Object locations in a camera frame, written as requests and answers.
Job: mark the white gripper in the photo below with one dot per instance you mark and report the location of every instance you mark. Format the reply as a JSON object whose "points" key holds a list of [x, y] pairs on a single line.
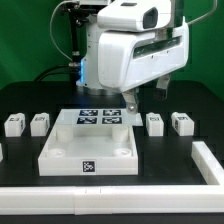
{"points": [[128, 60]]}

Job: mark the white square tabletop tray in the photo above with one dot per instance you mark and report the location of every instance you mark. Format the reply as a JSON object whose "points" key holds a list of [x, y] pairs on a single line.
{"points": [[72, 150]]}

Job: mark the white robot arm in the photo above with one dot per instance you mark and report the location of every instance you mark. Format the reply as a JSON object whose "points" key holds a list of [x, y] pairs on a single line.
{"points": [[86, 11]]}

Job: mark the white marker tag sheet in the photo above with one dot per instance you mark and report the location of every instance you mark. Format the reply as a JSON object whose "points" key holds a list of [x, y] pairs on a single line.
{"points": [[98, 117]]}

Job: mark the white L-shaped obstacle fence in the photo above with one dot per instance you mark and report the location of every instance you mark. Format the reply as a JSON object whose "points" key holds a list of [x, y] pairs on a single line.
{"points": [[124, 199]]}

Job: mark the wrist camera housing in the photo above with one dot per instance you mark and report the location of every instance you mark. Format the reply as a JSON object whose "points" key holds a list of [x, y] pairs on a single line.
{"points": [[135, 15]]}

